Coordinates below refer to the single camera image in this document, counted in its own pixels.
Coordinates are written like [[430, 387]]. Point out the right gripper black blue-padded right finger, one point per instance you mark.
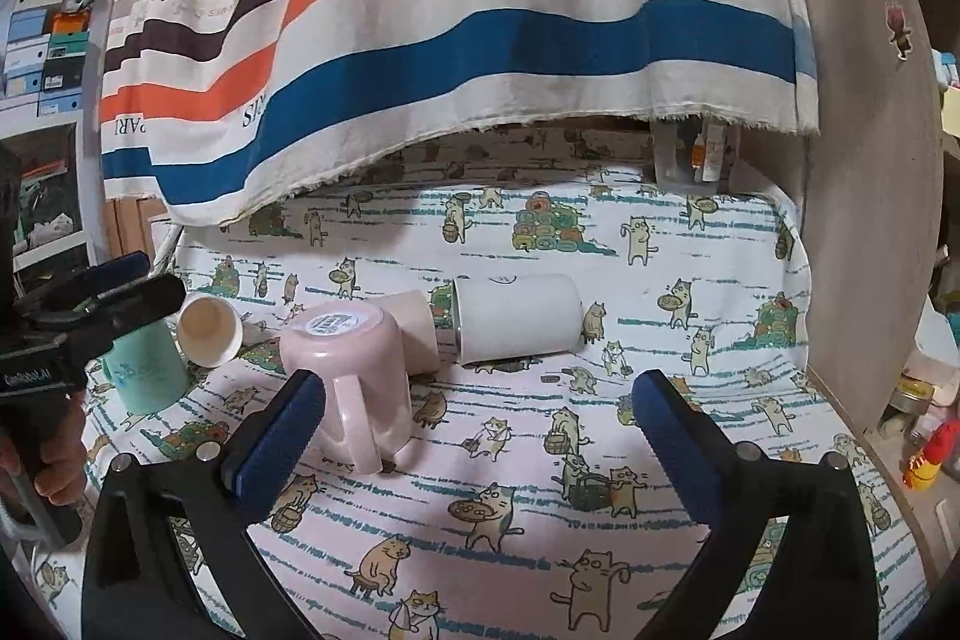
[[822, 582]]

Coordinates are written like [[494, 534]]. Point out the mint green cup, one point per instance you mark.
[[147, 369]]

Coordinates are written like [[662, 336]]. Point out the small cream cup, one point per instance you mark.
[[208, 330]]

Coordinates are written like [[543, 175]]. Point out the pink white ceramic mug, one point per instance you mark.
[[356, 350]]

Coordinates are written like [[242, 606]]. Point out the shelf with stacked boxes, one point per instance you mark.
[[48, 63]]

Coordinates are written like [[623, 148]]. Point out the red yellow toy figure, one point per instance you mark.
[[924, 466]]

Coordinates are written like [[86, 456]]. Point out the person's left hand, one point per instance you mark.
[[63, 480]]

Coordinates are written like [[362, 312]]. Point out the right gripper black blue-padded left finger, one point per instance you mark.
[[136, 583]]

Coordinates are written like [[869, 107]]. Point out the grey plastic storage box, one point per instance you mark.
[[694, 156]]

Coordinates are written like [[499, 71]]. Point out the wooden side panel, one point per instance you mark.
[[872, 201]]

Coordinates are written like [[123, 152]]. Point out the cat cartoon bed sheet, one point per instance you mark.
[[527, 504]]

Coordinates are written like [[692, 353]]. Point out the beige cylindrical cup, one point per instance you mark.
[[411, 311]]

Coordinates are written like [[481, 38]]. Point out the red cartoon sticker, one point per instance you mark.
[[900, 33]]

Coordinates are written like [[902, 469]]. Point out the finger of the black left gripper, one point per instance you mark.
[[96, 324], [74, 289]]

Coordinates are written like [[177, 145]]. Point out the striped Paris fabric cloth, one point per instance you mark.
[[218, 107]]

